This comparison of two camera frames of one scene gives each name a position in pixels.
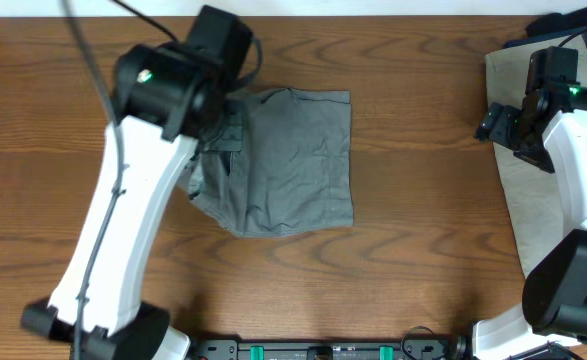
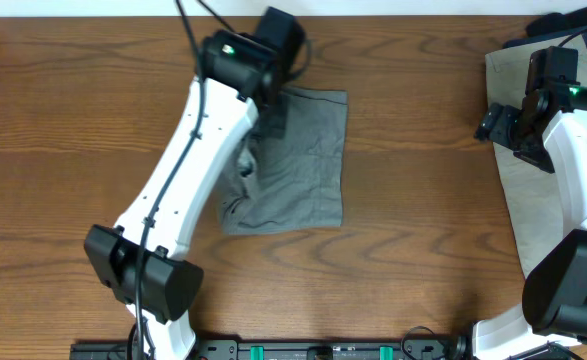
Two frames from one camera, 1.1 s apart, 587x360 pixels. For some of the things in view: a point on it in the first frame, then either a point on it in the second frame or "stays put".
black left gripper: [233, 128] → [275, 111]
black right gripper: [501, 123] stays put
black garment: [553, 22] stays put
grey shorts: [280, 162] stays put
